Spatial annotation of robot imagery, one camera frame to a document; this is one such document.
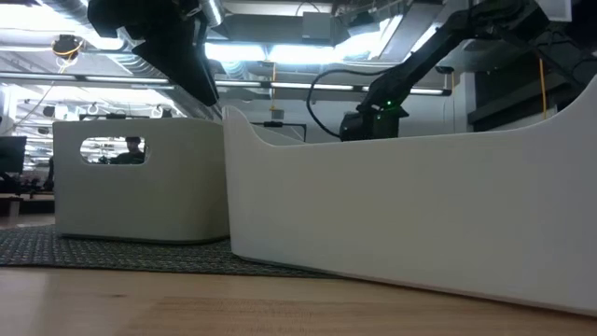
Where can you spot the person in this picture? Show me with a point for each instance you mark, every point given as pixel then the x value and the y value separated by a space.
pixel 130 156

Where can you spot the thin black frame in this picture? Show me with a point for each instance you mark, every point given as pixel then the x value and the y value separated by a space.
pixel 280 124

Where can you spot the dark woven table mat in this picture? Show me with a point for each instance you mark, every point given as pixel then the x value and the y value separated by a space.
pixel 116 254

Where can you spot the black monitor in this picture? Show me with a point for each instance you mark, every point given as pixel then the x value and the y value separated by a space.
pixel 11 154

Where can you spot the low wooden bench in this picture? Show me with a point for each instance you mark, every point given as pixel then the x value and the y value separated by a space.
pixel 23 203

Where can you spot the long ceiling light bar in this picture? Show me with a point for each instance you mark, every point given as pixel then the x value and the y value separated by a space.
pixel 280 85

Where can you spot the bright ceiling light panel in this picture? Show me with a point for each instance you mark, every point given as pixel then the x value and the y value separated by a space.
pixel 280 53

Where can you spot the grey ceiling box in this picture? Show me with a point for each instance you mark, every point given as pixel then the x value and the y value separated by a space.
pixel 317 25

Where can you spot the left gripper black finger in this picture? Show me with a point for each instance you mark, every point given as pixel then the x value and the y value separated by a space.
pixel 191 70

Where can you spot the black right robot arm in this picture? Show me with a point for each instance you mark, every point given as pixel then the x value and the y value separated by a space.
pixel 420 60

